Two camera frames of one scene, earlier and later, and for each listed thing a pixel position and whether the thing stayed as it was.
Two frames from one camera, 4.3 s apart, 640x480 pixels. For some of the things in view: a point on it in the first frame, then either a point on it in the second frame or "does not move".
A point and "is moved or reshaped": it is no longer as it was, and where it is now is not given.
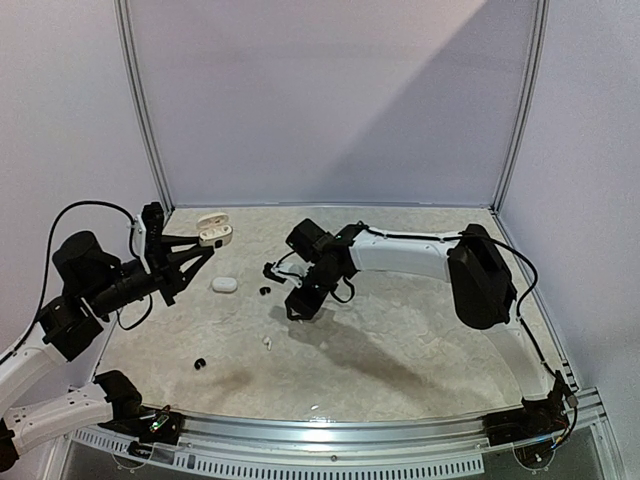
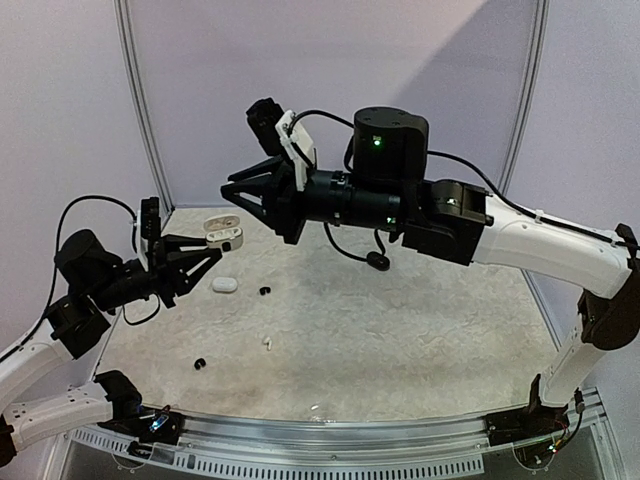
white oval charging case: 224,284 does not move
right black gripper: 310,293 → 283,205
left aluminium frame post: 142,109 does not move
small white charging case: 213,227 is moved or reshaped
